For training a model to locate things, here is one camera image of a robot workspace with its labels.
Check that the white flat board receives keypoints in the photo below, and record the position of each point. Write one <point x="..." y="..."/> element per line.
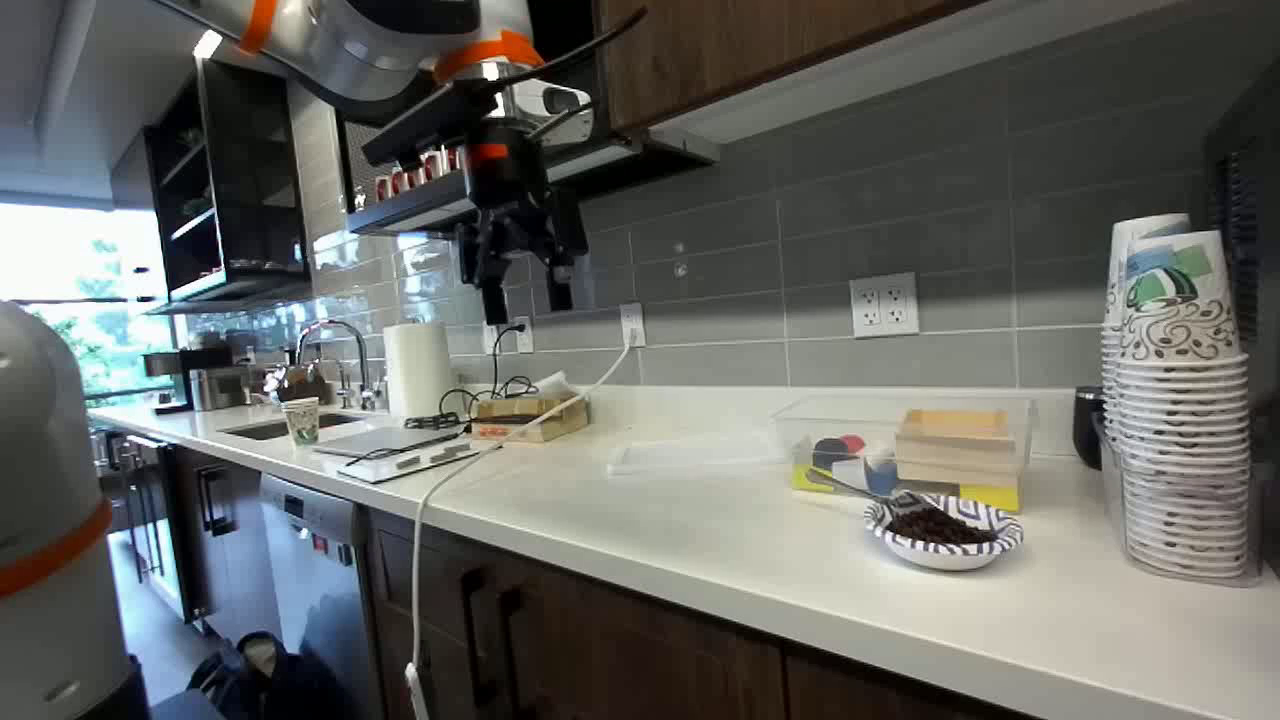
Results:
<point x="395" y="447"/>

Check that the black open wall shelf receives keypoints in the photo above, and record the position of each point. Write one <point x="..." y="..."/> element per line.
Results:
<point x="224" y="184"/>

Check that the white paper towel roll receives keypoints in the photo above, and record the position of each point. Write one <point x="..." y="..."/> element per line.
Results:
<point x="417" y="368"/>

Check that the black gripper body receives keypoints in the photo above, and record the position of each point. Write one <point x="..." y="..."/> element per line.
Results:
<point x="513" y="215"/>

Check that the light wooden box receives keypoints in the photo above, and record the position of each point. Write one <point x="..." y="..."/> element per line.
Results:
<point x="956" y="447"/>

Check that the steel dishwasher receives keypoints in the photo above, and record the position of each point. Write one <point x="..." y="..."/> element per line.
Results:
<point x="323" y="585"/>

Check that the steel sink basin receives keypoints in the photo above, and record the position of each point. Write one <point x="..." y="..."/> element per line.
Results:
<point x="261" y="428"/>

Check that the wooden upper cabinet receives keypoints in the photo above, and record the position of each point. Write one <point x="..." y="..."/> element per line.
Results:
<point x="722" y="53"/>

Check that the patterned bowl with dark contents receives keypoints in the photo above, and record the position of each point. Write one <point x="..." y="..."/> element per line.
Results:
<point x="947" y="532"/>

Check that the brown cardboard box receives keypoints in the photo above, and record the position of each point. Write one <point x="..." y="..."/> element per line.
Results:
<point x="523" y="400"/>

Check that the small paper cup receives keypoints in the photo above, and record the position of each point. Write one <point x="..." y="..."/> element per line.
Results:
<point x="306" y="421"/>

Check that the black mug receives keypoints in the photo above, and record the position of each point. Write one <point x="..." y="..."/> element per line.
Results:
<point x="1091" y="428"/>

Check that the dark wooden lower cabinet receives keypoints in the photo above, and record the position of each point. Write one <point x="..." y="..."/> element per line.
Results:
<point x="625" y="653"/>

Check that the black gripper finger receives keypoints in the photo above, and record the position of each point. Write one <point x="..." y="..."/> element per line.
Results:
<point x="561" y="282"/>
<point x="493" y="293"/>

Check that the white wall outlet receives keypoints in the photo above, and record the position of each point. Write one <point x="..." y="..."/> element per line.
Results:
<point x="523" y="338"/>
<point x="884" y="304"/>
<point x="632" y="324"/>

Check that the black bag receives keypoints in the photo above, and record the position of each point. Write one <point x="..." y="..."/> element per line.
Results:
<point x="275" y="683"/>

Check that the chrome sink faucet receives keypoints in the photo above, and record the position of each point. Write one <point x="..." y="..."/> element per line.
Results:
<point x="356" y="352"/>

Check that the box with orange labels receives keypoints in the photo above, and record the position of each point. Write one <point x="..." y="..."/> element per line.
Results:
<point x="540" y="428"/>

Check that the red toy piece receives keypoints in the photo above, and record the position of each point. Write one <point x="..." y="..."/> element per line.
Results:
<point x="857" y="442"/>

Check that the patterned paper cup stack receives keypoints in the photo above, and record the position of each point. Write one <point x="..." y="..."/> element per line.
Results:
<point x="1134" y="234"/>
<point x="1180" y="442"/>

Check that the silver espresso machine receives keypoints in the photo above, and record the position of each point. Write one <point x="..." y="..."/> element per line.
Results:
<point x="203" y="380"/>

